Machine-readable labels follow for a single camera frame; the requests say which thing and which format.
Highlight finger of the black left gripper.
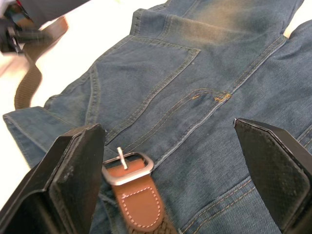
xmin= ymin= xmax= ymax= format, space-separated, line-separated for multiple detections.
xmin=21 ymin=0 xmax=91 ymax=25

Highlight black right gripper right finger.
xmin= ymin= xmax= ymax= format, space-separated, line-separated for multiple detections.
xmin=234 ymin=118 xmax=312 ymax=234

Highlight blue denim shorts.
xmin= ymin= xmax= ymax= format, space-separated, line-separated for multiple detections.
xmin=2 ymin=0 xmax=312 ymax=234

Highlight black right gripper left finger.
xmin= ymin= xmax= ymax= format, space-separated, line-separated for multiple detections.
xmin=0 ymin=123 xmax=106 ymax=234

